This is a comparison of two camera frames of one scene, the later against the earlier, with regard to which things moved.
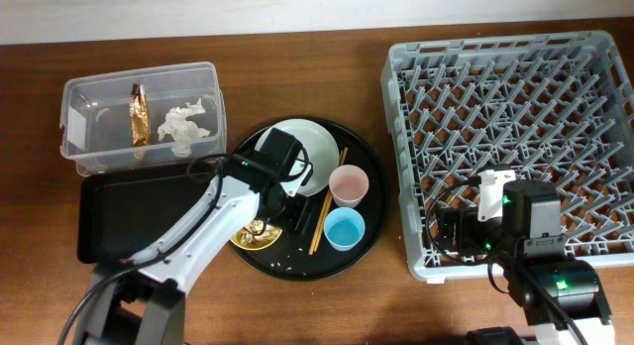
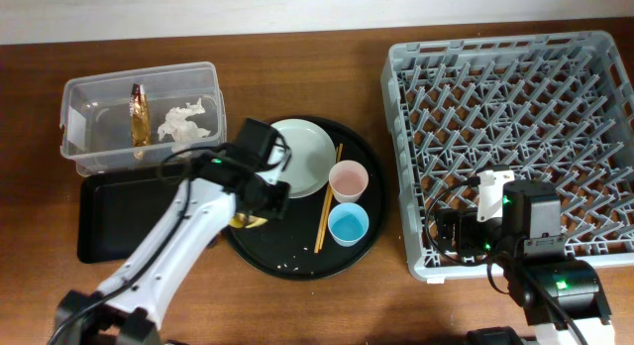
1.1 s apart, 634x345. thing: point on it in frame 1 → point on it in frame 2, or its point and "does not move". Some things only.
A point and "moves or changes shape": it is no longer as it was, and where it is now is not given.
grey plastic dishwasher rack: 554,108 does not move
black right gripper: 467,221 does not move
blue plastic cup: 343,228 moves or changes shape
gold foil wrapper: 140,118 does not move
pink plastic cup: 348,183 does not move
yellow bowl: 257,235 moves or changes shape
